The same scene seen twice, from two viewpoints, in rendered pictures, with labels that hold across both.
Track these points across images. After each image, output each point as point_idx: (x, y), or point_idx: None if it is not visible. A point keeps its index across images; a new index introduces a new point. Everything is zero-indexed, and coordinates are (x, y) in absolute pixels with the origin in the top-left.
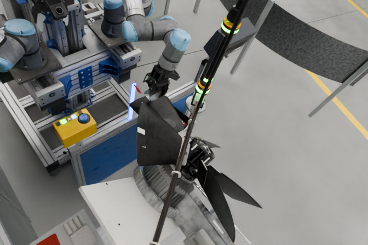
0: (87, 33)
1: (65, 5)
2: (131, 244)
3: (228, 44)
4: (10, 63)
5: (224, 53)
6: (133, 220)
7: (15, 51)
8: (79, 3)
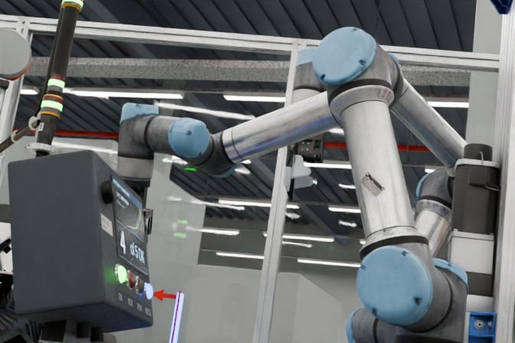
0: None
1: (287, 149)
2: (1, 237)
3: (60, 7)
4: (349, 325)
5: (58, 18)
6: (11, 259)
7: (366, 316)
8: (492, 334)
